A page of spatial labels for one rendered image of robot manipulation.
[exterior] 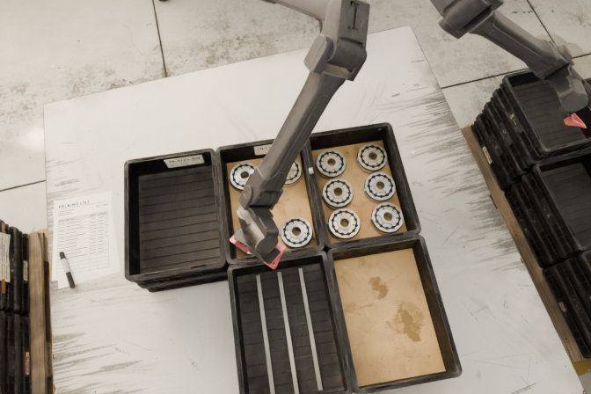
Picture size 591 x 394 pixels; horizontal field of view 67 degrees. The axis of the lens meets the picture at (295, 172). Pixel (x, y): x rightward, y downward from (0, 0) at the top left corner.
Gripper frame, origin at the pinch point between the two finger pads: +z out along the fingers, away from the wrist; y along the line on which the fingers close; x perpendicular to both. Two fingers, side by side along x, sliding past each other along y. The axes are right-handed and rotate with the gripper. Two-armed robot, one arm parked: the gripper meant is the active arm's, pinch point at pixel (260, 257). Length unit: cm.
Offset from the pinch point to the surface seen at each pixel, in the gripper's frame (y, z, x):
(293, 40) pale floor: 114, 40, -154
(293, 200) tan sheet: 13.3, 12.6, -29.2
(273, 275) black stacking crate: 4.5, 21.2, -6.1
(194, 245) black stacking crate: 30.0, 15.4, 2.1
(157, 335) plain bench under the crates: 29, 36, 27
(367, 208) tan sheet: -8.0, 16.0, -41.8
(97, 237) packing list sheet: 67, 21, 18
